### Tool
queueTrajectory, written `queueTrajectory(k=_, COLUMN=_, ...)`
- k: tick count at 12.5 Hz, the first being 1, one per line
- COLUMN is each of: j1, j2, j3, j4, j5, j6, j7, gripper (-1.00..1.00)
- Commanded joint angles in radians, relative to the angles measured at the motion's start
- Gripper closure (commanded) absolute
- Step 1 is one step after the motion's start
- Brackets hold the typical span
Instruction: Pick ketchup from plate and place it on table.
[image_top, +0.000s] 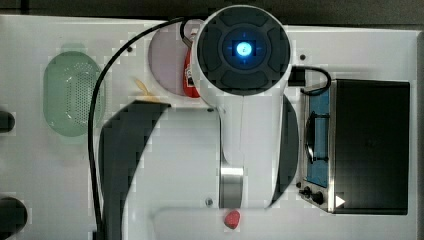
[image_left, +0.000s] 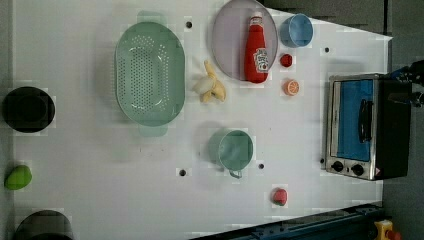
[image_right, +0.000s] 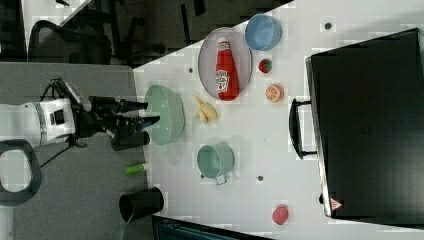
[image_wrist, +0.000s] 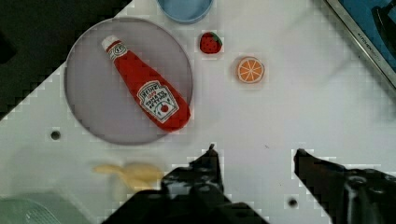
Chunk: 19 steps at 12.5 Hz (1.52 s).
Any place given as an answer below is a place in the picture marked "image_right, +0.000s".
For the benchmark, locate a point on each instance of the green marker pen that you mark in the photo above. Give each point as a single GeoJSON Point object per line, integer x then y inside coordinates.
{"type": "Point", "coordinates": [135, 169]}

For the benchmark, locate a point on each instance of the blue bowl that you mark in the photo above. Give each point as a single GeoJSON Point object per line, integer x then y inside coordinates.
{"type": "Point", "coordinates": [262, 32]}

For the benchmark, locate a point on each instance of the red ketchup bottle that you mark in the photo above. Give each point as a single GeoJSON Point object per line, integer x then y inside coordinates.
{"type": "Point", "coordinates": [227, 83]}

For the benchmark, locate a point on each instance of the toy orange slice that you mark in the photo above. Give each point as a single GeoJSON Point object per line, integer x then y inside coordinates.
{"type": "Point", "coordinates": [274, 93]}

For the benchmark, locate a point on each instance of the green metal mug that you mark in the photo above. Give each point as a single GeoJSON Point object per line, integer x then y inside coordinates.
{"type": "Point", "coordinates": [215, 162]}

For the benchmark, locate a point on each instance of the yellow toy banana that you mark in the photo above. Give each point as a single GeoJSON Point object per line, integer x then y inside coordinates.
{"type": "Point", "coordinates": [205, 111]}

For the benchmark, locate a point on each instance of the grey oval plate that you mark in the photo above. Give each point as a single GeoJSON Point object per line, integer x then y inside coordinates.
{"type": "Point", "coordinates": [207, 59]}

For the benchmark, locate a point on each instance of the black office chair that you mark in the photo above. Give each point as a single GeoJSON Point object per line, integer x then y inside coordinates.
{"type": "Point", "coordinates": [92, 38]}

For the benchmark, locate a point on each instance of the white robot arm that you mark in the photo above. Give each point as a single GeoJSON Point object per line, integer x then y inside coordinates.
{"type": "Point", "coordinates": [64, 120]}

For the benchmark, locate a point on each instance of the black cylinder cup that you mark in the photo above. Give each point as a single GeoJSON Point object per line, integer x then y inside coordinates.
{"type": "Point", "coordinates": [141, 204]}

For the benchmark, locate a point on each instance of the black toaster oven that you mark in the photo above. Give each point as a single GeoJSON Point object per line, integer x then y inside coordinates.
{"type": "Point", "coordinates": [367, 111]}

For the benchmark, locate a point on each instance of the red toy fruit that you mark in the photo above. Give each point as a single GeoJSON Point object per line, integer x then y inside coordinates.
{"type": "Point", "coordinates": [280, 214]}

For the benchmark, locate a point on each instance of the green perforated colander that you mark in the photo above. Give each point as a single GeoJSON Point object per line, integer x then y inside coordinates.
{"type": "Point", "coordinates": [165, 103]}

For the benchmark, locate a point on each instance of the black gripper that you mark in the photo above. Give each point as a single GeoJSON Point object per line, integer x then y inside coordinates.
{"type": "Point", "coordinates": [102, 116]}

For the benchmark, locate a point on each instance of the toy strawberry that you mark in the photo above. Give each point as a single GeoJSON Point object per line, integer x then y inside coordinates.
{"type": "Point", "coordinates": [265, 66]}

